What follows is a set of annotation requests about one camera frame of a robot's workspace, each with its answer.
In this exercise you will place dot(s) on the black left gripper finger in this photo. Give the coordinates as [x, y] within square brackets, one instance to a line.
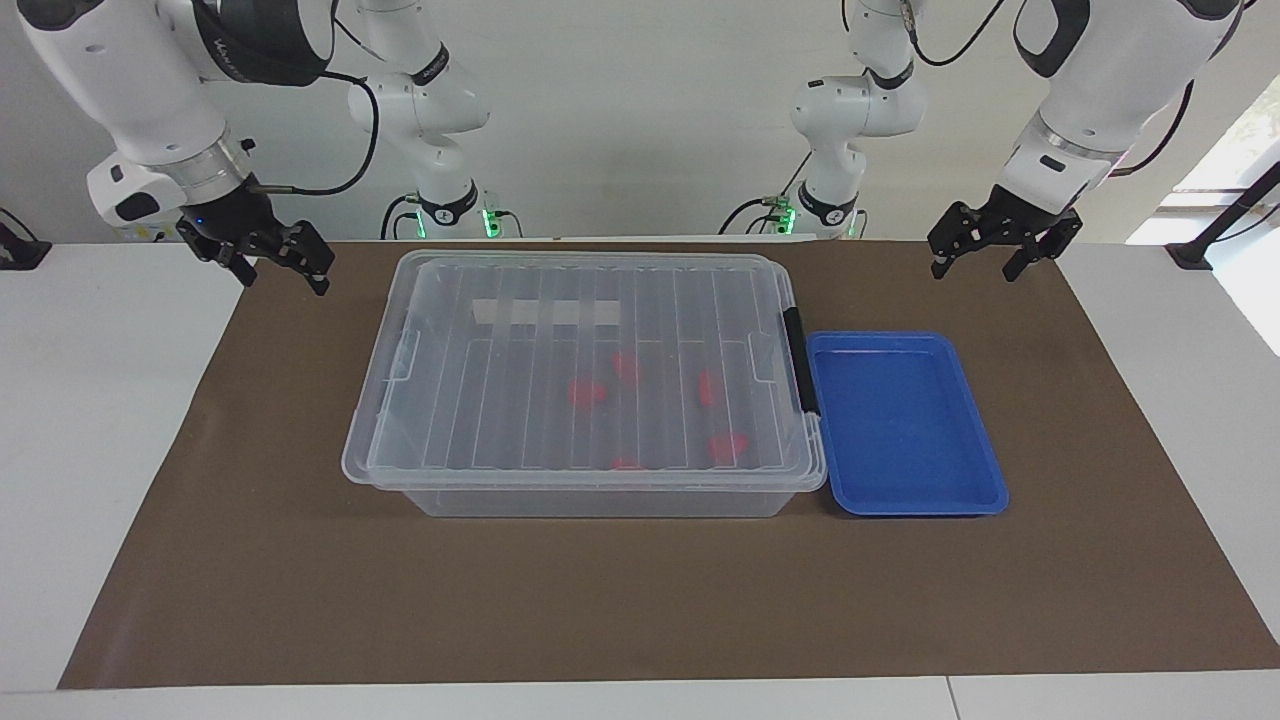
[1030, 250]
[950, 235]

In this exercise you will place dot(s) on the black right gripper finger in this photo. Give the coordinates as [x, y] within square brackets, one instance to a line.
[235, 268]
[315, 255]

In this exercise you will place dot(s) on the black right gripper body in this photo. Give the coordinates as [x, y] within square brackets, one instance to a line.
[235, 225]

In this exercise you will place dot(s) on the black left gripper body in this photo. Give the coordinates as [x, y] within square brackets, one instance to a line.
[1020, 218]

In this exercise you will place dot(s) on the clear ribbed box lid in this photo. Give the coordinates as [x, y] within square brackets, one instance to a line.
[500, 400]

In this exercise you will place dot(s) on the red block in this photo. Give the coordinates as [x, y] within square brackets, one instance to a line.
[626, 463]
[728, 446]
[587, 391]
[626, 366]
[708, 387]

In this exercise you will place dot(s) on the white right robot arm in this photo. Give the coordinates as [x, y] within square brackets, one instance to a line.
[130, 90]

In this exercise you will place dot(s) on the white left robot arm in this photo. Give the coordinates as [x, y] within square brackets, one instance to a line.
[1100, 90]

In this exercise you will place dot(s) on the blue plastic tray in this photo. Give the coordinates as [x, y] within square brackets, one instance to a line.
[900, 420]

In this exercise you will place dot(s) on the black box latch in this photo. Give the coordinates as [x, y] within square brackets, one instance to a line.
[801, 360]

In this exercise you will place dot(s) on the clear plastic storage box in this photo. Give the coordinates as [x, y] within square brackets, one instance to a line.
[600, 502]

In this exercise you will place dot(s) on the black stand foot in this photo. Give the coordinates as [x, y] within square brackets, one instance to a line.
[1215, 235]

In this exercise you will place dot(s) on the brown table mat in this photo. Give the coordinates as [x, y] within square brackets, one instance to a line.
[300, 580]

